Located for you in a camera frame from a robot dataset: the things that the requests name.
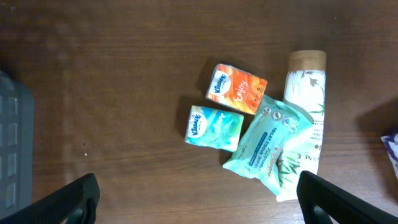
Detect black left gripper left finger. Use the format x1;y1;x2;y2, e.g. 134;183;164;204
1;173;100;224

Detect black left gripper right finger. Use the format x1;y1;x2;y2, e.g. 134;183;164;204
297;171;397;224

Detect red purple pad package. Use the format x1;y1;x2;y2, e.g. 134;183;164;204
381;132;398;179

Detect teal toilet wipes pack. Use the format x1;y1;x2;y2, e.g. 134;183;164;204
223;95;312;195

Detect white floral lotion tube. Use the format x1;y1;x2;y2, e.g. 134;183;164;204
276;50;326;202

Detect teal Kleenex tissue pack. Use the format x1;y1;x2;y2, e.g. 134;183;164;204
185;105;244;152

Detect orange Kleenex tissue pack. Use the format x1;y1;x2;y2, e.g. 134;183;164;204
205;63;267;114

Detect grey plastic basket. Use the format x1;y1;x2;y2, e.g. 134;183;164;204
1;72;35;218

